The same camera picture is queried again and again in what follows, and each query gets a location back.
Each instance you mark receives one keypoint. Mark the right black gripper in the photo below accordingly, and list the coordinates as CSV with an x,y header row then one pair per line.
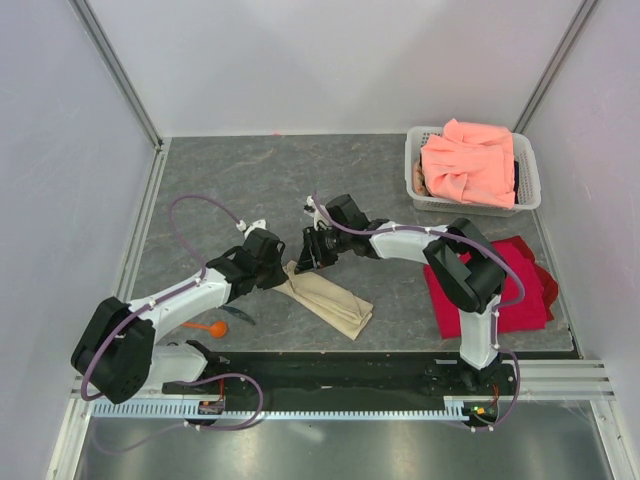
x,y
312,256

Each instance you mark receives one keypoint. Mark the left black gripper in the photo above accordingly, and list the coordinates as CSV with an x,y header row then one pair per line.
x,y
278,277

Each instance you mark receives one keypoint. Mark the beige cloth napkin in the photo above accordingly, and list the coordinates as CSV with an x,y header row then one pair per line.
x,y
338,307

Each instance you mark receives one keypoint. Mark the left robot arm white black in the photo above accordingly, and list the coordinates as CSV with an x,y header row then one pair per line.
x,y
119,353

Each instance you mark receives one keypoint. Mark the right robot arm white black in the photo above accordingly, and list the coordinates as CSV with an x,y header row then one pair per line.
x,y
467,268

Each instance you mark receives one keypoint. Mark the orange plastic spoon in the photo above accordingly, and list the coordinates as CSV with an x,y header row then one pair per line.
x,y
216,330

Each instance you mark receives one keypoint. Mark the patterned cloth in basket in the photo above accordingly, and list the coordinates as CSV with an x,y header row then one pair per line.
x,y
418,180

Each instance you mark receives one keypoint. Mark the salmon pink cloth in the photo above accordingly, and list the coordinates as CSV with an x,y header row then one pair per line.
x,y
470,163

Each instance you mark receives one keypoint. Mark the dark cloth in basket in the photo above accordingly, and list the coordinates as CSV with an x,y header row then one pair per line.
x,y
516,180

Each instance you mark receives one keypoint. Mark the white plastic basket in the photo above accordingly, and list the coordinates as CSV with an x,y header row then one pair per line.
x,y
529,190

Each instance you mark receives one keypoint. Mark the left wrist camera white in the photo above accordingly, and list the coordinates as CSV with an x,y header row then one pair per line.
x,y
246,229

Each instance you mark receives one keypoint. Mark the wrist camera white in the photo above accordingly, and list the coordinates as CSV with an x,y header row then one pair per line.
x,y
320,221
246,229

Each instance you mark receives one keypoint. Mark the black knife clear handle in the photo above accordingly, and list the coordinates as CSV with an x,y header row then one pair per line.
x,y
238,314

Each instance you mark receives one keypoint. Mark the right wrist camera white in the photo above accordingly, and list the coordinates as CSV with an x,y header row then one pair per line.
x,y
320,221

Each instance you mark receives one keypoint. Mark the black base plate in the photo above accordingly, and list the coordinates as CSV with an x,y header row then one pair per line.
x,y
348,383

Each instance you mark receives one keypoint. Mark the white slotted cable duct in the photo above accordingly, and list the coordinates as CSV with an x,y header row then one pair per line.
x,y
191,409

